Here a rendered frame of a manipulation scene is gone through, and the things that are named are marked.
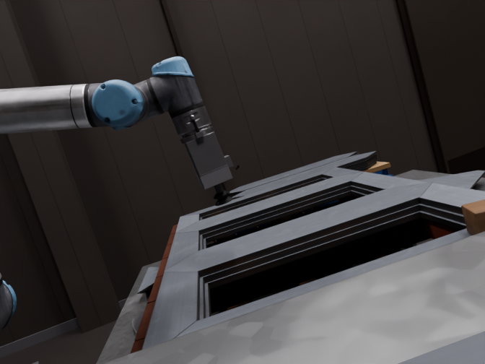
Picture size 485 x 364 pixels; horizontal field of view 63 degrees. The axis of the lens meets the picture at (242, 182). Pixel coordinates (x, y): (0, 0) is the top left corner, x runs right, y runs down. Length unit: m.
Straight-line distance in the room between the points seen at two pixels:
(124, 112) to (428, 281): 0.57
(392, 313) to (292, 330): 0.04
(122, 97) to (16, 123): 0.18
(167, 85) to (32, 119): 0.25
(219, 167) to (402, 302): 0.67
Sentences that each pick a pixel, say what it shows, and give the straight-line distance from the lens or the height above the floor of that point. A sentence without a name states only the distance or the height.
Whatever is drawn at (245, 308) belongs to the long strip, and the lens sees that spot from 0.69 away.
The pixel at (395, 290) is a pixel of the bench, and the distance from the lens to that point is 0.20.
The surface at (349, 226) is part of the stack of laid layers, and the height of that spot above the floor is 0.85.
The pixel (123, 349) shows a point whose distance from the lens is 1.20.
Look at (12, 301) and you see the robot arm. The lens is 1.09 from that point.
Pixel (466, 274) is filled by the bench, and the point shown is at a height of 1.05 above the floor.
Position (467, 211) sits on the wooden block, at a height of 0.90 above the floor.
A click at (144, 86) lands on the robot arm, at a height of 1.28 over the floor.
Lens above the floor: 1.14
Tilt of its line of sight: 7 degrees down
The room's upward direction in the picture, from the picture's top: 17 degrees counter-clockwise
